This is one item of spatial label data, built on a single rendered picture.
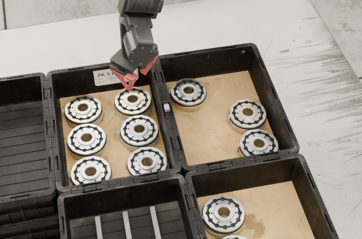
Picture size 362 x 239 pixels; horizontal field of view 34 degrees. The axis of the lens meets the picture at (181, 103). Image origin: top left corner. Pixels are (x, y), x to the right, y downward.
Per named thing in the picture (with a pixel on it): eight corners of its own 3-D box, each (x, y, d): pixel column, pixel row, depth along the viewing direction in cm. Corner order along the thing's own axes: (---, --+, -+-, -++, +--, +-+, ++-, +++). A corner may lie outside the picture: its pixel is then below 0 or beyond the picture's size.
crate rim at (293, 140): (153, 62, 167) (153, 55, 165) (254, 47, 172) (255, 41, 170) (183, 177, 142) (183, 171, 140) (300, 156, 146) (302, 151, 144)
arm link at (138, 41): (161, -12, 125) (123, -15, 122) (174, 23, 118) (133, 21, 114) (147, 31, 133) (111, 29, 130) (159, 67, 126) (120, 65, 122)
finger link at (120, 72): (151, 83, 142) (151, 55, 134) (133, 101, 138) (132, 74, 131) (129, 71, 144) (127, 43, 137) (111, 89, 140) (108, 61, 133)
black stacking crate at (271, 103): (154, 85, 174) (153, 57, 166) (250, 70, 179) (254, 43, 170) (182, 197, 149) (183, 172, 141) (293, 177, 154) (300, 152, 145)
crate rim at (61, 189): (47, 77, 163) (45, 71, 161) (153, 62, 167) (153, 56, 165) (57, 198, 137) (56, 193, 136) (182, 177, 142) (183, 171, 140)
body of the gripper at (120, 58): (158, 50, 137) (158, 27, 132) (132, 76, 132) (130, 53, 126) (136, 40, 140) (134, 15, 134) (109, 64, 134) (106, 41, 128)
